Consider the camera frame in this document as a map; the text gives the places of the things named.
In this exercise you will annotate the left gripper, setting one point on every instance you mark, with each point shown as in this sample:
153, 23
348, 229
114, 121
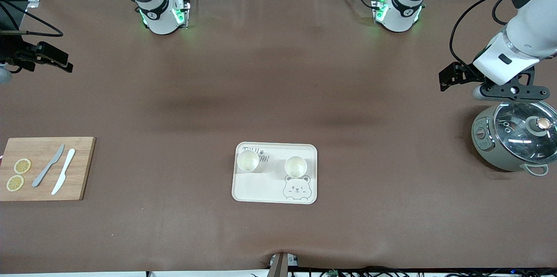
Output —
464, 75

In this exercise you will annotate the white IKEA cup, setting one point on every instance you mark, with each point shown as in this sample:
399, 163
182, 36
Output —
248, 161
296, 167

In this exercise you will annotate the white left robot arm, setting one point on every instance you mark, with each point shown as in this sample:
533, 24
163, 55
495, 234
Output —
531, 28

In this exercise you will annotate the grey-green electric cooking pot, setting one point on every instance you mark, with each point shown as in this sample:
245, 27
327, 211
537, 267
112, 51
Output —
483, 142

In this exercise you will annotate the glass pot lid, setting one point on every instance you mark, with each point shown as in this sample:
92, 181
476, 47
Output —
518, 131

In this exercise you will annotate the wooden cutting board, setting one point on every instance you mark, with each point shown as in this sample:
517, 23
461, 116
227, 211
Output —
41, 155

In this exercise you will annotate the grey plastic knife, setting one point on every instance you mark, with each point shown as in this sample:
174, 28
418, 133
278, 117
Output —
48, 166

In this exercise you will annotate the white plastic knife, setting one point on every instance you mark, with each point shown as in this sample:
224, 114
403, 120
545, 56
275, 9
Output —
63, 172

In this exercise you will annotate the lemon slice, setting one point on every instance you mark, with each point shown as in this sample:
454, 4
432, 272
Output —
15, 183
22, 166

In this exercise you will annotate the brown table cover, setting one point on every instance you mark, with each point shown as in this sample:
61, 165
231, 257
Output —
278, 72

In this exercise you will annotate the cream bear print tray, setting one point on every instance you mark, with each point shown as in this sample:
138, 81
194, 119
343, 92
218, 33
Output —
274, 187

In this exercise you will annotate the black left camera bracket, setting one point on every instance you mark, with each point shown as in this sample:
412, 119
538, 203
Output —
522, 91

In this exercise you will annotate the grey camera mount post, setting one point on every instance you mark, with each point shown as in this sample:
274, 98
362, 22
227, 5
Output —
279, 268

